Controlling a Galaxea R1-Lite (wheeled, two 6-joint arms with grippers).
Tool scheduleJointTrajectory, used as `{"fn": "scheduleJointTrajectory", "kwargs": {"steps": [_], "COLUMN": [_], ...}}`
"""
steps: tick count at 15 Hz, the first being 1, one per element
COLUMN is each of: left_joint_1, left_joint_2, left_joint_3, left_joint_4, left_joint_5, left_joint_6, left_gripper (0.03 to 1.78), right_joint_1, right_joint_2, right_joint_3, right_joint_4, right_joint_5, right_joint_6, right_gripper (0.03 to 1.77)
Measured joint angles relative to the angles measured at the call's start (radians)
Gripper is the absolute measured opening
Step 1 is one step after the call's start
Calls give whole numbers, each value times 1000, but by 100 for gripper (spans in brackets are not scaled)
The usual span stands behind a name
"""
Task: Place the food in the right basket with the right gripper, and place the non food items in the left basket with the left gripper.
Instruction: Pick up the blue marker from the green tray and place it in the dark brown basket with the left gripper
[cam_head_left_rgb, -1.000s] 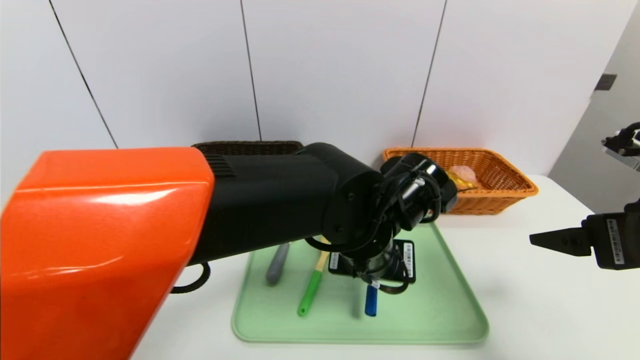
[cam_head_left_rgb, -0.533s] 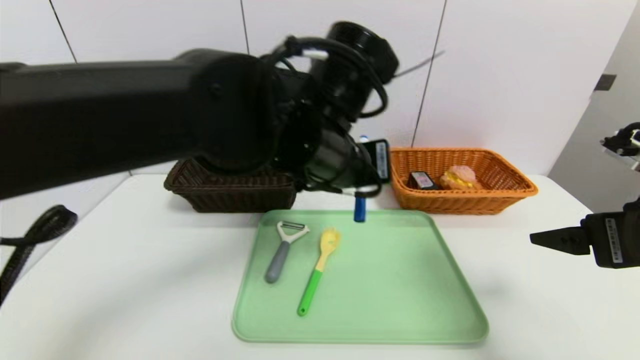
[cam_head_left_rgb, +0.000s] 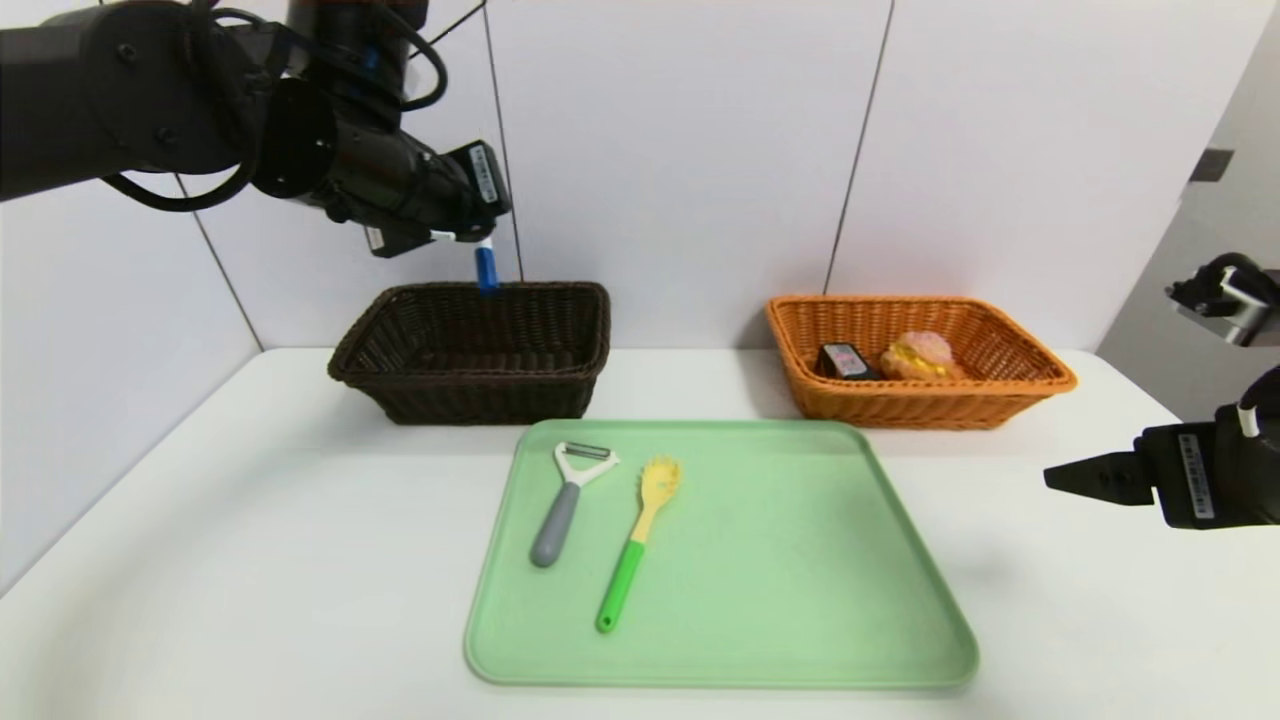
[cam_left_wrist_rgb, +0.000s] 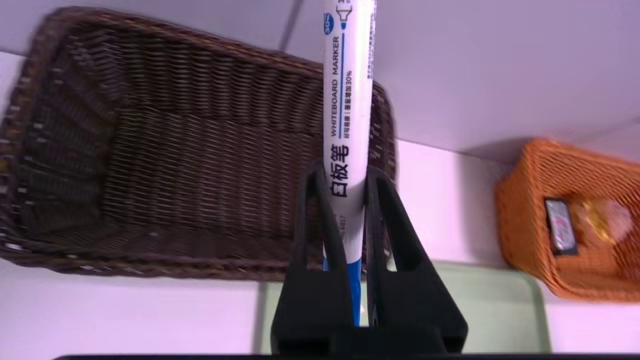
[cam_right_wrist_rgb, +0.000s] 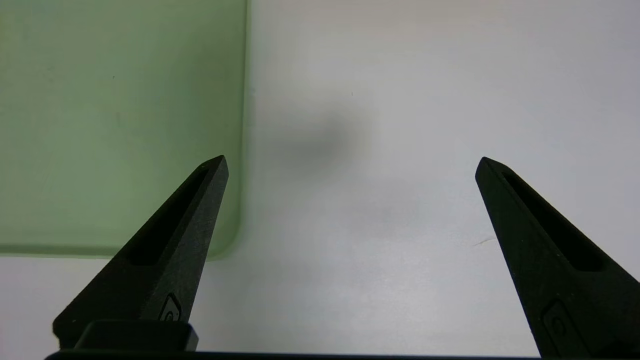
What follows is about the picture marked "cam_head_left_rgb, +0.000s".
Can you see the light green plastic tray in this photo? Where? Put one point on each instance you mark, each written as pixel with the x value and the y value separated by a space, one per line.
pixel 820 600

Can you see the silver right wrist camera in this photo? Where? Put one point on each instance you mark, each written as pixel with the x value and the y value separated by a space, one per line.
pixel 1240 305

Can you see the white marker blue cap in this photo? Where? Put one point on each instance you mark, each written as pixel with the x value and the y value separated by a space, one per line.
pixel 487 272

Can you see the dark brown wicker basket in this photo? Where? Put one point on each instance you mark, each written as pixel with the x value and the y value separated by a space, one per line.
pixel 480 400

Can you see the pink yellow bun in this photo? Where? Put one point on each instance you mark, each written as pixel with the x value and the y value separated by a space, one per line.
pixel 920 355

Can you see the dark wall-mounted plate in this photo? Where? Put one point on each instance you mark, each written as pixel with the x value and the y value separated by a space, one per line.
pixel 1210 165

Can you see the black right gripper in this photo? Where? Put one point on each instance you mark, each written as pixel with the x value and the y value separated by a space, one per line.
pixel 1188 477

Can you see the black strawberry gum box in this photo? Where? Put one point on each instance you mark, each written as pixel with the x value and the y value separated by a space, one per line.
pixel 846 362

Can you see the orange wicker basket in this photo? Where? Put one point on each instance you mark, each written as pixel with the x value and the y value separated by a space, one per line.
pixel 1000 405

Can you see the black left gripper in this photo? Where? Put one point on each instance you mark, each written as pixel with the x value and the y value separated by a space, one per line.
pixel 483 177

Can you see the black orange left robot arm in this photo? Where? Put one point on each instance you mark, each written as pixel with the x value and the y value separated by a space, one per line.
pixel 120 90

